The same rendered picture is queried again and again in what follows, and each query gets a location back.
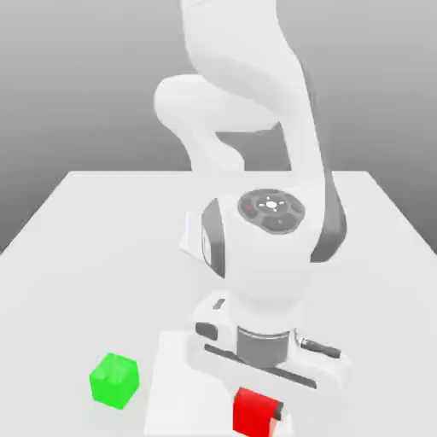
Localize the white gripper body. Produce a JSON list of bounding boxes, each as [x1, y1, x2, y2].
[[184, 338, 353, 401]]

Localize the small red cube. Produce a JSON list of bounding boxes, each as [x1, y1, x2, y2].
[[232, 386, 284, 437]]

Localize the small green cube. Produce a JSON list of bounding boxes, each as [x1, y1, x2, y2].
[[88, 352, 141, 411]]

